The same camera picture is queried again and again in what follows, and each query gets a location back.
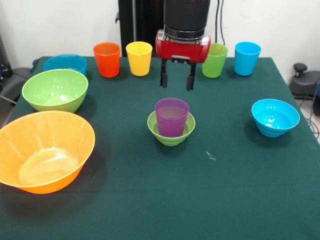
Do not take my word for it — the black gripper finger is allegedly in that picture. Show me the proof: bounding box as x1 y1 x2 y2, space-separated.
159 58 169 89
185 62 198 92

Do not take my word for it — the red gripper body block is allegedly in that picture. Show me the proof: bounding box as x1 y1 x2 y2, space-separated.
154 29 212 64

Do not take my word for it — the purple cup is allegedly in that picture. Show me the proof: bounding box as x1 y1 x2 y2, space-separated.
154 97 190 138

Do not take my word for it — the small green bowl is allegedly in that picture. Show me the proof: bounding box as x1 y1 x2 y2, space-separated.
147 110 196 147

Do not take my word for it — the green cup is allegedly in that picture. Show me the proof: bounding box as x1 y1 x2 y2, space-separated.
201 42 229 79

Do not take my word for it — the yellow cup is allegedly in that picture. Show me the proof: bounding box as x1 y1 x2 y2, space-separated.
125 41 153 77

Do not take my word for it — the red-orange cup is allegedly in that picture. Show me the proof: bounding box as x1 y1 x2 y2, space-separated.
93 42 121 78

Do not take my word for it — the blue cup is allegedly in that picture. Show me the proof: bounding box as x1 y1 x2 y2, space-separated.
234 41 262 77

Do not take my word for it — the small cyan bowl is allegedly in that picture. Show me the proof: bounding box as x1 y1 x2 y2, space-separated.
251 98 301 138

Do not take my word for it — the large blue bowl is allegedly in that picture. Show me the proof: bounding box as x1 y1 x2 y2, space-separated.
43 53 88 76

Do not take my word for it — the dark green tablecloth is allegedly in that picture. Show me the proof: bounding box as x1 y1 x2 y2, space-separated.
0 56 320 240

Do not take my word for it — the large green bowl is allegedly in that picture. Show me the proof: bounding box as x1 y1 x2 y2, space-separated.
21 68 89 114

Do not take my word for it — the grey base with black knob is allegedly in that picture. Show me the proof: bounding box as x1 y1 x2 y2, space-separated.
289 62 320 101

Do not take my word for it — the large orange bowl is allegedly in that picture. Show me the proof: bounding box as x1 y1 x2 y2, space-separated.
0 110 96 195

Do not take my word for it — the grey floor base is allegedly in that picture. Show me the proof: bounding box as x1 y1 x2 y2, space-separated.
0 67 31 104

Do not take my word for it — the black equipment box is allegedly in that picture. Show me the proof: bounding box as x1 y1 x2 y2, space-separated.
0 34 13 78

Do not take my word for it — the black hanging cable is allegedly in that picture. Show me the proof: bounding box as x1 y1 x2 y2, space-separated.
215 0 225 44

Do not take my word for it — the blue cable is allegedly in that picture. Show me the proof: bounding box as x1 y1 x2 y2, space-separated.
311 84 320 141

